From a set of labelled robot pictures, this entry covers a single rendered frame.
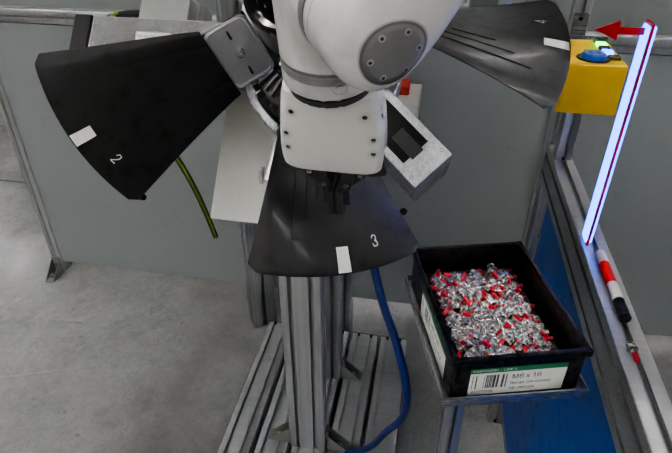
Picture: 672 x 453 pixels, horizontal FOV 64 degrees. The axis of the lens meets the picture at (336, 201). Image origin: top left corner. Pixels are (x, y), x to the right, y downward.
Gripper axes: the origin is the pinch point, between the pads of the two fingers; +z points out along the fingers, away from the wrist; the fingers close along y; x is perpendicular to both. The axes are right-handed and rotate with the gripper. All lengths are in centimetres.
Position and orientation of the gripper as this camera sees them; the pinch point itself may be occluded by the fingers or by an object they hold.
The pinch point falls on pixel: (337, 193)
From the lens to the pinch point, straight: 59.4
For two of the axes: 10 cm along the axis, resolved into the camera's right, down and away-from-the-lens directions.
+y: -9.8, -1.1, 1.5
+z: 0.4, 6.6, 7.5
